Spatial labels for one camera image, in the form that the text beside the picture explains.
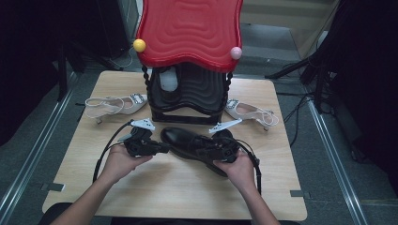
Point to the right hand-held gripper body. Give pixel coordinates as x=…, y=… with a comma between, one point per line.
x=228, y=148

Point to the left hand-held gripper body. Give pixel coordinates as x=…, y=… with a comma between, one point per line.
x=140, y=145

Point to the black leather shoe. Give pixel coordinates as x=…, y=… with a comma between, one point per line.
x=169, y=80
x=178, y=137

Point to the white slingback heeled shoe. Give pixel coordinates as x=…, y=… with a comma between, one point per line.
x=247, y=111
x=131, y=104

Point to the red and black shoe rack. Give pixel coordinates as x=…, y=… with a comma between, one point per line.
x=187, y=31

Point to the person's left hand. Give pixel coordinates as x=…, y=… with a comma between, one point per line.
x=119, y=164

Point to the person's right hand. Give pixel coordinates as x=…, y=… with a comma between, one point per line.
x=241, y=175

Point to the grey tape strip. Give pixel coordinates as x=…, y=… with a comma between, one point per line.
x=299, y=193
x=53, y=187

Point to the dark metal stand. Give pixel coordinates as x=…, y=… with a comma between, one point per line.
x=62, y=75

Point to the black tripod stand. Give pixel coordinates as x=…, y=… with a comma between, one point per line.
x=319, y=78

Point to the black curtain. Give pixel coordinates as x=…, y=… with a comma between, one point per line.
x=369, y=78

